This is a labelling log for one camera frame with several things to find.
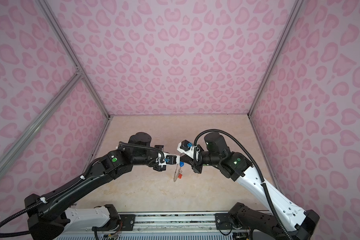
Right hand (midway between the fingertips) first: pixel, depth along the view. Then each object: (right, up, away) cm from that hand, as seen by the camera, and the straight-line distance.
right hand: (182, 157), depth 64 cm
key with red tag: (-1, -13, +16) cm, 21 cm away
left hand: (-2, +2, +1) cm, 3 cm away
